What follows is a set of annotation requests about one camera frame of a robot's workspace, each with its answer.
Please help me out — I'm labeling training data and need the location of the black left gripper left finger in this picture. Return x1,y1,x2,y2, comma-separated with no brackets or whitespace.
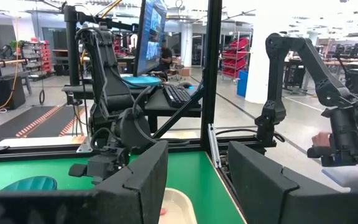
0,140,169,224

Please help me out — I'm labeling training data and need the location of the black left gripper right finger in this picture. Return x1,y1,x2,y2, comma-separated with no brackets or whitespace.
227,141,358,224

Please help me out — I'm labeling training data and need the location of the teal plastic plate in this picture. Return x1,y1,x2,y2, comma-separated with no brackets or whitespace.
121,74,163,90
1,175,58,192

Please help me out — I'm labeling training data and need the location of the beige plastic tray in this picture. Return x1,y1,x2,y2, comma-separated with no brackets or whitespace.
158,187,198,224

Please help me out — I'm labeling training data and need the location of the black orange-striped floor ramp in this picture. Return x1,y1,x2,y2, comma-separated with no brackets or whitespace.
26,106,87,138
0,105,62,147

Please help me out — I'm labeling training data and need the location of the pale blue pad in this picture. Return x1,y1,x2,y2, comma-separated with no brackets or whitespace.
321,166,358,191

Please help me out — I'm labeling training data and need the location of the person's hand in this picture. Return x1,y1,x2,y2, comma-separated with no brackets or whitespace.
311,131,334,147

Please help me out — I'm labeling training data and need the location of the workstation desk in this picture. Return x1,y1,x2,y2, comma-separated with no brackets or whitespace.
62,83,203,133

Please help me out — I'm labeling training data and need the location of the black keyboard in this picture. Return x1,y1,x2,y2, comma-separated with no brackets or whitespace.
162,84,193,108

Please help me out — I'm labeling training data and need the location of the black floor box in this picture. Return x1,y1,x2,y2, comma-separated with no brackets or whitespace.
0,75,27,110

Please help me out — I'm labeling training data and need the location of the black monitor pole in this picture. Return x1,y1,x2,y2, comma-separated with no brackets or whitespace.
62,3,140,87

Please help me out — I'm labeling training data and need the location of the blue floor bin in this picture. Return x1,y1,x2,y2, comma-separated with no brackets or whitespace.
236,70,249,98

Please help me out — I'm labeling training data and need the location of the person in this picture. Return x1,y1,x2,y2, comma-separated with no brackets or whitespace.
154,39,173,74

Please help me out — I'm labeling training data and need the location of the small parts shelf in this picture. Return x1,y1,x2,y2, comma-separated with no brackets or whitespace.
21,39,53,75

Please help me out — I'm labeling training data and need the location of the workstation monitor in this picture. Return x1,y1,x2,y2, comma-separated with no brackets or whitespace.
134,0,168,77

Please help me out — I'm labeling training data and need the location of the red bin rack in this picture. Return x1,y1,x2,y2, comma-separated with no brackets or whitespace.
221,36,250,79

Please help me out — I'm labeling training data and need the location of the yellow hanging cable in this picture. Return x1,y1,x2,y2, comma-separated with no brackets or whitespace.
0,17,21,116

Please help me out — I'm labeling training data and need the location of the black aluminium table frame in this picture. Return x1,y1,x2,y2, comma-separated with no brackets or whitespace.
0,0,278,170

